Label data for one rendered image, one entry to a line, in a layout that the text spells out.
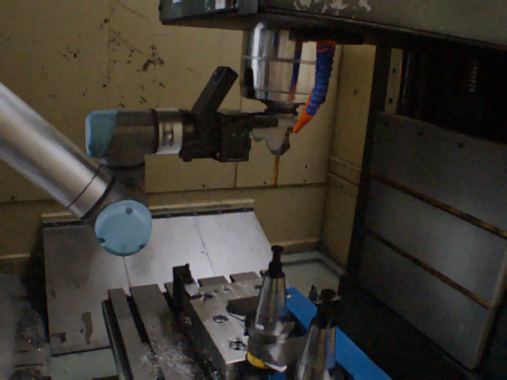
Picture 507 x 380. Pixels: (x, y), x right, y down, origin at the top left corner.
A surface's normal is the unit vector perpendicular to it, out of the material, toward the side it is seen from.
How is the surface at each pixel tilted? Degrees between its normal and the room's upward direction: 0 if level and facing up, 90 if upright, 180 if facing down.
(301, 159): 90
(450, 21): 90
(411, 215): 90
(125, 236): 90
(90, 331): 24
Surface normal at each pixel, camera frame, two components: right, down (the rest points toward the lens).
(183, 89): 0.41, 0.30
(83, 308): 0.24, -0.75
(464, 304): -0.91, 0.06
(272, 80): -0.33, 0.26
